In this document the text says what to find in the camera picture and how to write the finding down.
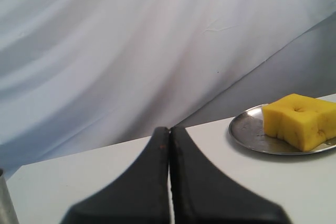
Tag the round steel plate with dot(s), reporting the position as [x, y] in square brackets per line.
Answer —
[246, 129]

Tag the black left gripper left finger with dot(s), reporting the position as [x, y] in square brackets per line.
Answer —
[138, 195]

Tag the grey fabric backdrop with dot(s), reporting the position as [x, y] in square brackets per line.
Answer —
[82, 74]

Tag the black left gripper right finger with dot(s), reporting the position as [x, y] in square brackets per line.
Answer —
[201, 193]

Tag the grey metal cylinder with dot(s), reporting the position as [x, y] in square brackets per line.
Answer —
[7, 211]

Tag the yellow sponge block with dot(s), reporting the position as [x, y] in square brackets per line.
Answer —
[301, 121]

